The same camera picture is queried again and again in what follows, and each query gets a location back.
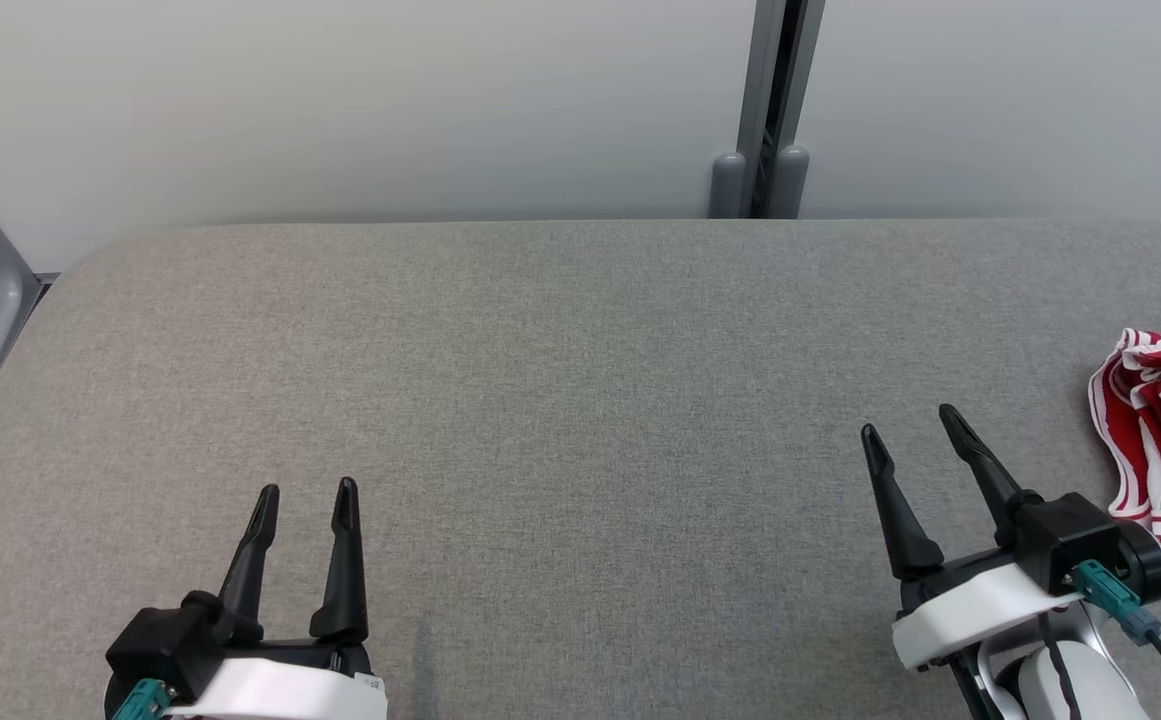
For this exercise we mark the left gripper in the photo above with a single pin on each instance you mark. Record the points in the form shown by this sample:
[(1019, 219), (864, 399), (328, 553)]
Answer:
[(280, 695)]

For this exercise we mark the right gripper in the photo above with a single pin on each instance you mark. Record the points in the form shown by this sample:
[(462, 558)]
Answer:
[(970, 610)]

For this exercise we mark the red basketball jersey shirt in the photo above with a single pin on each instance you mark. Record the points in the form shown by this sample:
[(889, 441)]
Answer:
[(1115, 440)]

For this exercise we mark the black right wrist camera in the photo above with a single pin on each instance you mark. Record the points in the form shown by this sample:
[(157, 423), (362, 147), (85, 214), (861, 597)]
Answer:
[(1070, 535)]

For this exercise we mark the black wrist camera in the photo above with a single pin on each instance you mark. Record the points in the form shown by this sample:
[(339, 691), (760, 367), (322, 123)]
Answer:
[(1070, 535), (160, 645)]

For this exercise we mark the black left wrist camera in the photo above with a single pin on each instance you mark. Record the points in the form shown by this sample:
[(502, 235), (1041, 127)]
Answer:
[(160, 645)]

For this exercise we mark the teal right camera connector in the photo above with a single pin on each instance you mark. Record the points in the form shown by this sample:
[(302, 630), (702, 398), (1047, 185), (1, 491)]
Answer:
[(1115, 595)]

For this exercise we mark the teal camera connector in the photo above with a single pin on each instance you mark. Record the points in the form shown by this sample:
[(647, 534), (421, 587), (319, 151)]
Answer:
[(1115, 595), (140, 702)]

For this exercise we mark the teal left camera connector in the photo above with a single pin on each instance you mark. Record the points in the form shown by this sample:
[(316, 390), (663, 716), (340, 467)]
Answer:
[(140, 702)]

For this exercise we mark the grey rounded bumper post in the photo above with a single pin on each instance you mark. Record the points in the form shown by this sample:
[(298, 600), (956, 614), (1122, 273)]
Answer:
[(790, 185), (727, 188)]

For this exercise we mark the grey metal wall post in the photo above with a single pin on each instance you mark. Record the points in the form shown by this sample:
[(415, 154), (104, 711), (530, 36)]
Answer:
[(780, 80)]

